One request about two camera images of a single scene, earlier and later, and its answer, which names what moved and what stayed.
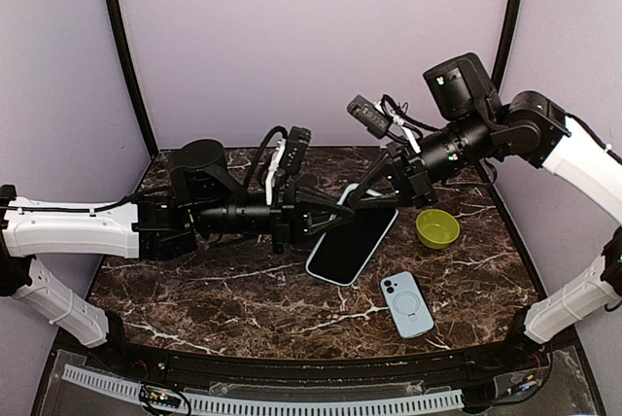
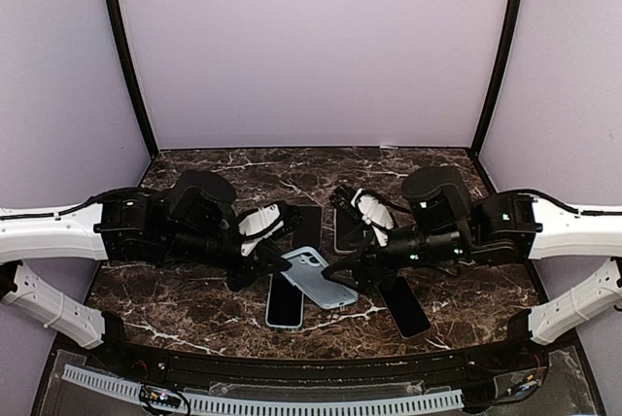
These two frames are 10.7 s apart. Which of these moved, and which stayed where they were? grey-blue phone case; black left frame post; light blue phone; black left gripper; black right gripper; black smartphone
Moved: light blue phone; black right gripper; grey-blue phone case; black smartphone; black left gripper
Stayed: black left frame post
